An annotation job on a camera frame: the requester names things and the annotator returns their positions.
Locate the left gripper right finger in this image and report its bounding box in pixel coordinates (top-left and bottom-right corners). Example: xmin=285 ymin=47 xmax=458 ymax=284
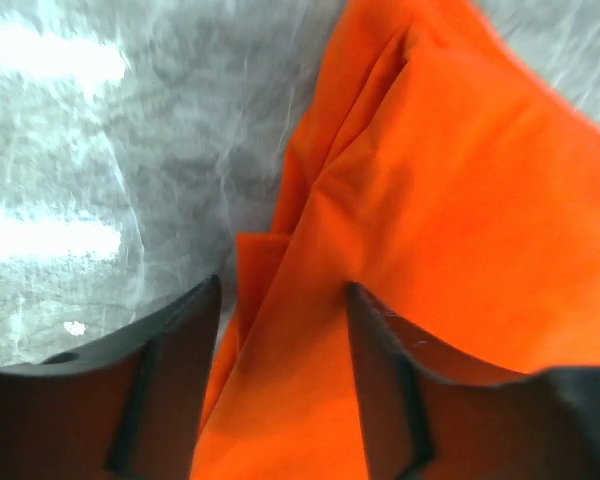
xmin=347 ymin=283 xmax=600 ymax=479

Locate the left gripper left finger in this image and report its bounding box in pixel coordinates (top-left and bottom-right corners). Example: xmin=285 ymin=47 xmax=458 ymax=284
xmin=0 ymin=276 xmax=221 ymax=479

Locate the orange t shirt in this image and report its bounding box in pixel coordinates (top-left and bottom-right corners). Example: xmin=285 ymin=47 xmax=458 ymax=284
xmin=192 ymin=1 xmax=600 ymax=479

